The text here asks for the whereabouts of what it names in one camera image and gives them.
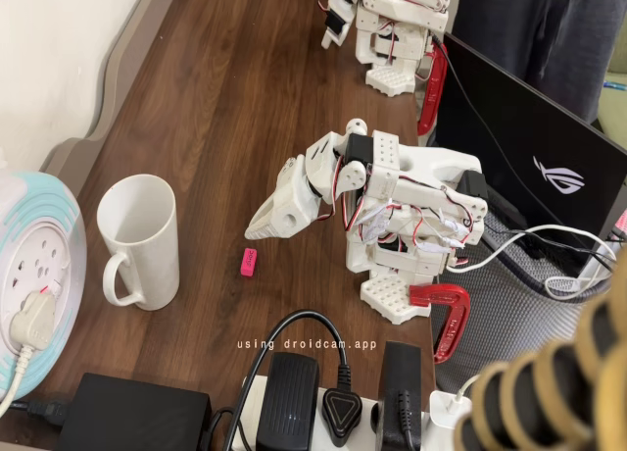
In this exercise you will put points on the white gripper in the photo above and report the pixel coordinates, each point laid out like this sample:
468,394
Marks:
283,211

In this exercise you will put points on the pink eraser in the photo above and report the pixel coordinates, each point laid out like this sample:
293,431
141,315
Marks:
248,262

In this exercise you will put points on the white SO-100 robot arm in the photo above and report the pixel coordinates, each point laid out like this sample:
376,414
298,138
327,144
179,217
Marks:
426,176

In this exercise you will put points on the red C-clamp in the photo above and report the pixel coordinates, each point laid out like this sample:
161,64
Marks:
448,304
433,88

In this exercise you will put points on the white ceramic mug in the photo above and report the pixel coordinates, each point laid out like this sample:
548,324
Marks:
147,245

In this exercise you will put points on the person in dark trousers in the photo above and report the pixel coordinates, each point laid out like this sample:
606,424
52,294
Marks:
539,24

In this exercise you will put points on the wide black power adapter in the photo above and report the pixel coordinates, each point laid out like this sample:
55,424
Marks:
288,402

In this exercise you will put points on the black ROG laptop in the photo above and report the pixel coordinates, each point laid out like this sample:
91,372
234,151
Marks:
514,142

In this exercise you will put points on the black triangular plug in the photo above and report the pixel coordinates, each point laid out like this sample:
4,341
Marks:
341,412

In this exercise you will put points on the white power strip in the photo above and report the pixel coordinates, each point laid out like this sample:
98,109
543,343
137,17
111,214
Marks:
367,412

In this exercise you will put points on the narrow black power adapter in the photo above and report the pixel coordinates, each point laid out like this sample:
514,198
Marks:
400,397

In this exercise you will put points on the white USB charger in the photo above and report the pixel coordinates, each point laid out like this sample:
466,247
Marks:
446,416

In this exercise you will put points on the flat black power brick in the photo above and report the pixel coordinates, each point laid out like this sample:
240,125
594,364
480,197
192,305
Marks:
132,416

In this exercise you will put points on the white plug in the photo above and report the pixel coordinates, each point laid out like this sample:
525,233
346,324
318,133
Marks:
32,321

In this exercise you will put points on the gold black gooseneck holder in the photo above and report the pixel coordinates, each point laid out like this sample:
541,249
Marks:
548,387

